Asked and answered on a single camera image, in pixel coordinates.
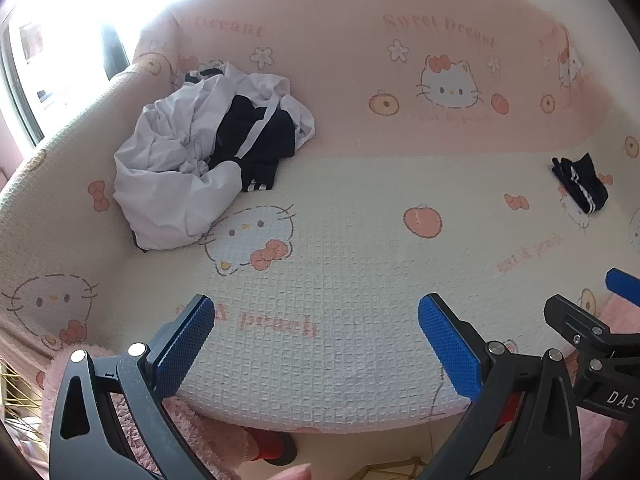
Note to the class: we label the red slipper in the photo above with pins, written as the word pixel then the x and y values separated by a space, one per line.
pixel 272 447
pixel 507 410

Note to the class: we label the person's left hand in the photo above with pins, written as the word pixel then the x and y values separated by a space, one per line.
pixel 297 474

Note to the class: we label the plain white garment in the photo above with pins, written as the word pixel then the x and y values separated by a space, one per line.
pixel 165 185

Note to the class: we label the pink fluffy blanket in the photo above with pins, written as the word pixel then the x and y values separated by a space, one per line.
pixel 210 435

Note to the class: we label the pink cartoon cat sofa cover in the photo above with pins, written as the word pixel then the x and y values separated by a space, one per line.
pixel 350 240

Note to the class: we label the dark curtain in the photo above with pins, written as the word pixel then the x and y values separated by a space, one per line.
pixel 117 55

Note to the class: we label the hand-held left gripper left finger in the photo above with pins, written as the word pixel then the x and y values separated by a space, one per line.
pixel 185 345

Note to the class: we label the white shirt with dark collar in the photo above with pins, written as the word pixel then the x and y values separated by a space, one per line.
pixel 260 85

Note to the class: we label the navy pants with white stripes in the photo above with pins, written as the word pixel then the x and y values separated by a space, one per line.
pixel 250 130

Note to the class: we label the window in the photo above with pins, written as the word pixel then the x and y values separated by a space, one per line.
pixel 60 60

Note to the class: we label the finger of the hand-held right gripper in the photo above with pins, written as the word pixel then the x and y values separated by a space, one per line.
pixel 625 287
pixel 575 320

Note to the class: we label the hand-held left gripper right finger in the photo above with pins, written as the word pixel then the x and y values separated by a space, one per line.
pixel 450 345

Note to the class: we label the folded navy striped garment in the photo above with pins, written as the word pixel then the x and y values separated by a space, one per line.
pixel 582 180

